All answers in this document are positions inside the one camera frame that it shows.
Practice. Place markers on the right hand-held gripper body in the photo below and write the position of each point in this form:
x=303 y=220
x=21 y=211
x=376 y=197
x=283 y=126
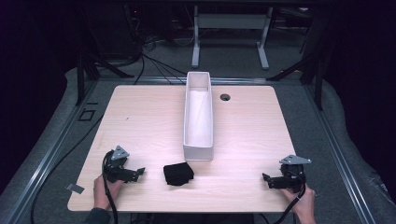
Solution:
x=292 y=174

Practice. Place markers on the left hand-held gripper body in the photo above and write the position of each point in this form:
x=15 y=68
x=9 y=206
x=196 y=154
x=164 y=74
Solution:
x=117 y=165

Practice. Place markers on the black cloth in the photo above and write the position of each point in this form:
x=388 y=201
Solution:
x=178 y=173

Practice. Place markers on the long white box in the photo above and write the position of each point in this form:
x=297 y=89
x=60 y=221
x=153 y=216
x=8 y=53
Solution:
x=198 y=118

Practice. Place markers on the person's left hand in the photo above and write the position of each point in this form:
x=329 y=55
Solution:
x=104 y=191

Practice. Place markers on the person's right hand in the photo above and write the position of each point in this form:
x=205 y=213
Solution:
x=303 y=203

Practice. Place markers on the grey tape strip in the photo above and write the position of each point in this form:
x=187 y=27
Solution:
x=75 y=188

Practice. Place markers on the black metal stand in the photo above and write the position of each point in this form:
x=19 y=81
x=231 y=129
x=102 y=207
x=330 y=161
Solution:
x=314 y=68
x=88 y=70

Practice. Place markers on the aluminium floor rail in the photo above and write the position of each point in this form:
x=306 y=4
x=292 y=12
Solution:
x=40 y=161
x=342 y=161
x=236 y=81

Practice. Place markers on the white metal desk frame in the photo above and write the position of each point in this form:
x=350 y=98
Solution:
x=230 y=21

